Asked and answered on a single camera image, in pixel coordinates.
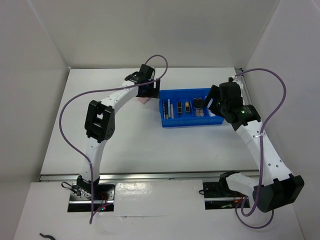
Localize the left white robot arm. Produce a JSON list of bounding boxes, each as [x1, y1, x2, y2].
[[76, 64, 160, 200]]

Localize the brown eyeshadow palette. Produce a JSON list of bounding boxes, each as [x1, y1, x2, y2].
[[195, 109, 205, 117]]

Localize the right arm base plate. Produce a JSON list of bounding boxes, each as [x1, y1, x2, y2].
[[198, 182, 245, 210]]

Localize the aluminium rail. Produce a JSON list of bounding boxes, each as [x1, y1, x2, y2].
[[39, 170, 261, 182], [234, 68, 252, 105]]

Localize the black round powder jar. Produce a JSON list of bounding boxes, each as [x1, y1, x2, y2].
[[192, 98, 203, 109]]

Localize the aluminium rail front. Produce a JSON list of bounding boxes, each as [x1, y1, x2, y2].
[[39, 170, 261, 182]]

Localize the white blue makeup pen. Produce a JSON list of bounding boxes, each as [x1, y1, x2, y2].
[[167, 99, 172, 119]]

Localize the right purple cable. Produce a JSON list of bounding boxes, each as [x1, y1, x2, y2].
[[234, 68, 287, 230]]

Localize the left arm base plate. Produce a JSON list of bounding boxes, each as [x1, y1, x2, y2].
[[61, 181, 116, 213]]

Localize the pink slim makeup tube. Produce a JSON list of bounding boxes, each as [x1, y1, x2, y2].
[[170, 103, 175, 119]]

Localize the aluminium rail right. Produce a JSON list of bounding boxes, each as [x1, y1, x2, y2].
[[234, 68, 252, 105]]

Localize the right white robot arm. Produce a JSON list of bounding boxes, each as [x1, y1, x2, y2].
[[202, 82, 305, 213]]

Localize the black gold lipstick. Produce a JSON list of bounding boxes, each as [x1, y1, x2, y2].
[[177, 102, 183, 114], [185, 101, 191, 113]]

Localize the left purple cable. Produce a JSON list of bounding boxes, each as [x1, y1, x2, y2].
[[59, 54, 168, 225]]

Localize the purple cable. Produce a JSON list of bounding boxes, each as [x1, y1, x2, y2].
[[59, 54, 168, 225], [234, 68, 287, 230]]

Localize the black hook bottom left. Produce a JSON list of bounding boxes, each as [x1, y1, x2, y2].
[[39, 233, 56, 240]]

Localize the blue plastic organizer bin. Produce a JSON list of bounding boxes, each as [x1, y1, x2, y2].
[[159, 88, 224, 128]]

